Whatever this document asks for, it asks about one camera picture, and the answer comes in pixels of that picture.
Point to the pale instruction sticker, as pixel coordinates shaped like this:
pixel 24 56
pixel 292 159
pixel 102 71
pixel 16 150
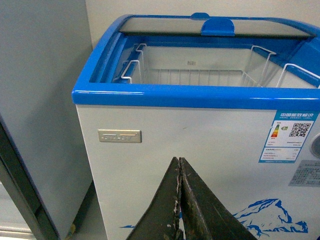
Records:
pixel 307 174

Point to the sliding glass freezer lid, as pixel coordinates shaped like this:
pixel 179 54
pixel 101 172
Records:
pixel 244 27

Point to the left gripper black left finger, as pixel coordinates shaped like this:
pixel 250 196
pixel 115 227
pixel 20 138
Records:
pixel 161 220

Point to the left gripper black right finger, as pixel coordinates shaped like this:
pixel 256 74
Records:
pixel 203 214

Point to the white blue chest freezer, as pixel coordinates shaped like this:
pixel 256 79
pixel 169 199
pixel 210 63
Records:
pixel 219 130

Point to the grey cabinet beside freezer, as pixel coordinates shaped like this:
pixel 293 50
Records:
pixel 44 45

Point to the silver brand nameplate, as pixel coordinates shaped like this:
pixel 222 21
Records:
pixel 120 135

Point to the blue freezer lid handle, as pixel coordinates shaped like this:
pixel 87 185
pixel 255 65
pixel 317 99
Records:
pixel 218 26

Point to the blue energy label sticker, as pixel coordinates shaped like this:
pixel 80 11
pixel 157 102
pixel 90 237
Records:
pixel 287 135

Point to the white wire freezer basket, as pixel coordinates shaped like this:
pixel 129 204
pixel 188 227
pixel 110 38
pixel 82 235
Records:
pixel 218 67

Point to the oval grey control panel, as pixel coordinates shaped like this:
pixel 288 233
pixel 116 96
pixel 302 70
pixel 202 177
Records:
pixel 315 146

